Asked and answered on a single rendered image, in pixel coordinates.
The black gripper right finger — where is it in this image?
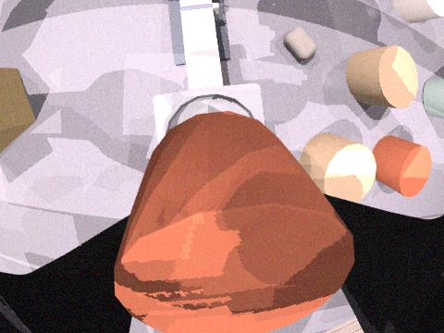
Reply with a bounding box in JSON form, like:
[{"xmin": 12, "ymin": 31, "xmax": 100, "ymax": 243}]
[{"xmin": 323, "ymin": 193, "xmax": 444, "ymax": 333}]

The tan cardboard cylinder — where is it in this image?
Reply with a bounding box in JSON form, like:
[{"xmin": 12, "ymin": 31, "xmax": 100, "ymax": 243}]
[
  {"xmin": 345, "ymin": 44, "xmax": 418, "ymax": 108},
  {"xmin": 300, "ymin": 133, "xmax": 376, "ymax": 203}
]

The reddish-brown cylinder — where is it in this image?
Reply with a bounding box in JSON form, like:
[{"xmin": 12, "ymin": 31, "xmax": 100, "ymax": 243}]
[{"xmin": 373, "ymin": 136, "xmax": 432, "ymax": 197}]

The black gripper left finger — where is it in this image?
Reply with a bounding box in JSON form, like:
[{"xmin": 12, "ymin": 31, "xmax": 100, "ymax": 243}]
[{"xmin": 0, "ymin": 215, "xmax": 133, "ymax": 333}]

